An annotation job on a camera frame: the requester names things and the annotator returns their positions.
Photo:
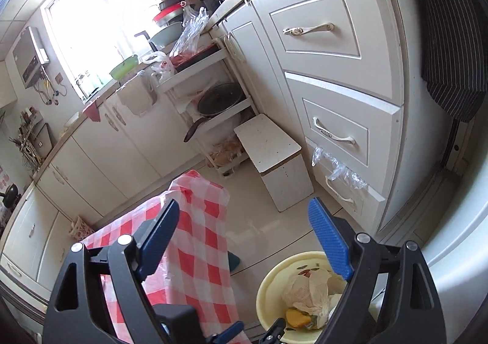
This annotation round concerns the clear plastic scrap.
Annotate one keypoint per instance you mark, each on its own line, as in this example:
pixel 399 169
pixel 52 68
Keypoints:
pixel 337 170

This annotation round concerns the dark teal object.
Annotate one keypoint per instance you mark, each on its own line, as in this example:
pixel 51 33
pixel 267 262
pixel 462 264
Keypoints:
pixel 234 263

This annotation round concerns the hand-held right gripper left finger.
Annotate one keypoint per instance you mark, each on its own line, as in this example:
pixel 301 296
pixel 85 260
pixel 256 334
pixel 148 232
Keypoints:
pixel 160 241

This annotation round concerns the white storage rack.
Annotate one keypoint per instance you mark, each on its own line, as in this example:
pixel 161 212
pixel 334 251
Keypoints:
pixel 236 73

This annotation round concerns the dark striped cloth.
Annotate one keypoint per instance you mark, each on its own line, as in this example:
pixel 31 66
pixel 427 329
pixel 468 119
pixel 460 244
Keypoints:
pixel 450 24

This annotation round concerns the red checkered tablecloth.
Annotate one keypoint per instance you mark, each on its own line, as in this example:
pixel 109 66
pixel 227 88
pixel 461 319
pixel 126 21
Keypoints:
pixel 190 245

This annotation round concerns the dark tray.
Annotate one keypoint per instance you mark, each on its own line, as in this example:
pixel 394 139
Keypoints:
pixel 196 58

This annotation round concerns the pale green basin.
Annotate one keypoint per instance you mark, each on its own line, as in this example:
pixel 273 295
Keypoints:
pixel 166 34

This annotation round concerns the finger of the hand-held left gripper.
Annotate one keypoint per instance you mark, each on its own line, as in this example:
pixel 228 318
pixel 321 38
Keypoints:
pixel 225 333
pixel 272 330

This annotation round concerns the glass jars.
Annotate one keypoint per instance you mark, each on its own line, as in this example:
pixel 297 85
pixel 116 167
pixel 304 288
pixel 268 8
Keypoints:
pixel 89 82

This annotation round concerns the black pot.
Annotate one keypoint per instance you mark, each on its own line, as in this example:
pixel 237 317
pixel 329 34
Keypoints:
pixel 9 195

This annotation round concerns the white red-print plastic bag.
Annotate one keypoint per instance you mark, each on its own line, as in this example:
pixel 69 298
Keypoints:
pixel 162 64

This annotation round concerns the white appliance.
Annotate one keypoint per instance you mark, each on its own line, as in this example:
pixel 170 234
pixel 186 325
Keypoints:
pixel 457 252

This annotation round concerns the white stool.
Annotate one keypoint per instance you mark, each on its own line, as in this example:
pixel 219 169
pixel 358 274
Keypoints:
pixel 274 161

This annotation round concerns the black frying pan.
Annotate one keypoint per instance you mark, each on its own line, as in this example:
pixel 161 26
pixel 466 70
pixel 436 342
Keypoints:
pixel 192 130

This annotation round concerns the black faucet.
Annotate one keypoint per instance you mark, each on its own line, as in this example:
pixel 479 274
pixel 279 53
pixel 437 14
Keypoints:
pixel 146 37

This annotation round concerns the pink hanging cloth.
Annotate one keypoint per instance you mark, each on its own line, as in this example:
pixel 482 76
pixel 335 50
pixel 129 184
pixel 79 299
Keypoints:
pixel 91 111

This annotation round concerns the silver wall water heater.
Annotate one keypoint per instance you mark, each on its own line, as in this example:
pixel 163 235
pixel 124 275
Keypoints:
pixel 30 54

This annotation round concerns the yellow trash bin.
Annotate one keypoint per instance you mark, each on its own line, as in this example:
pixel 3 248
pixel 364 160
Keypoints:
pixel 270 290

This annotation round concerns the white hanging bin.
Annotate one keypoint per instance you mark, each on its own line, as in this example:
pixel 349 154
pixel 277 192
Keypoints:
pixel 137 94

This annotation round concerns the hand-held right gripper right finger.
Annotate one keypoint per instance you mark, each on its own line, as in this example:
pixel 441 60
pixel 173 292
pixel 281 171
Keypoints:
pixel 328 237

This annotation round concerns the clear plastic bag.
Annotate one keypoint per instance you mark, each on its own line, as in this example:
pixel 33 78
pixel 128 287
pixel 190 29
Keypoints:
pixel 190 31

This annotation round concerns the white base cabinets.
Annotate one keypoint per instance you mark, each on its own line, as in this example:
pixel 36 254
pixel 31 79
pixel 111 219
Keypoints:
pixel 114 149

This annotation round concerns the brown round produce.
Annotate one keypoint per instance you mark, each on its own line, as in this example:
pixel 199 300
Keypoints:
pixel 227 151

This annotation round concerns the kitchen window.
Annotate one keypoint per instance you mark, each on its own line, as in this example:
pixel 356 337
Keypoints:
pixel 95 16

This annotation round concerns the red pot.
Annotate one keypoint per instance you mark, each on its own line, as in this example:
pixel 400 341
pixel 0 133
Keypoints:
pixel 167 13

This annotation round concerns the pink plastic basket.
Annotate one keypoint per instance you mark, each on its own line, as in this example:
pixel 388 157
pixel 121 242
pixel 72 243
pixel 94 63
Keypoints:
pixel 82 229

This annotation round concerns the kitchen utensil holder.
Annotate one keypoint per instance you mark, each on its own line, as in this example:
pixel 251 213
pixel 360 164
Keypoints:
pixel 28 138

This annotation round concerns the green bowl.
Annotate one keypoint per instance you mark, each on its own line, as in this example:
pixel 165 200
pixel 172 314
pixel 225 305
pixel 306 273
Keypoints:
pixel 124 66

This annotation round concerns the orange peel piece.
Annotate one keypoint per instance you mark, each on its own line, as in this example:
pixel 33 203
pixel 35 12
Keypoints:
pixel 297 317

